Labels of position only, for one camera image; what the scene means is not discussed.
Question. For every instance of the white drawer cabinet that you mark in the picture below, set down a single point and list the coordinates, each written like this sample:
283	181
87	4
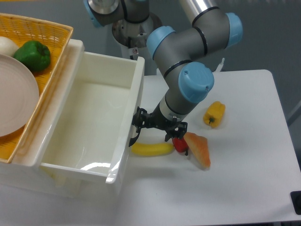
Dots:
25	170

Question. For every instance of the white onion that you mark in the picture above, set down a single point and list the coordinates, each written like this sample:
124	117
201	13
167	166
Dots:
7	46

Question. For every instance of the orange bread slice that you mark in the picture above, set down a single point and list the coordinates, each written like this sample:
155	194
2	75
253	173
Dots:
199	147

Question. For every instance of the pink plate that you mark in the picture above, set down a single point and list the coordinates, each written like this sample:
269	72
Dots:
19	95

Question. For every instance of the yellow bell pepper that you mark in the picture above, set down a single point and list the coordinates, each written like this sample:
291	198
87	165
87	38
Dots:
214	114

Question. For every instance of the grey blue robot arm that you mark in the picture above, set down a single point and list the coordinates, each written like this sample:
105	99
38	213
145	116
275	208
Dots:
176	55

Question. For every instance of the green bell pepper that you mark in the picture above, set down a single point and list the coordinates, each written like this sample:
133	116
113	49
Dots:
34	55

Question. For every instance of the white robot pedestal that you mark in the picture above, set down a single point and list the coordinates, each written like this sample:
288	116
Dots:
132	40

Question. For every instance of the yellow banana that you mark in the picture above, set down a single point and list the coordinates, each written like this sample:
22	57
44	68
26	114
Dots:
152	149

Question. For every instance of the black corner device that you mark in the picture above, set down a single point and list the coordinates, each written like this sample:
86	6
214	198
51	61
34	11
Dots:
296	200

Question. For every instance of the red bell pepper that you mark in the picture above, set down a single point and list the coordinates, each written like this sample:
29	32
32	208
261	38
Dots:
180	145

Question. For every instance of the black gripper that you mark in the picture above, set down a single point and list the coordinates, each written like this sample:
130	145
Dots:
173	127

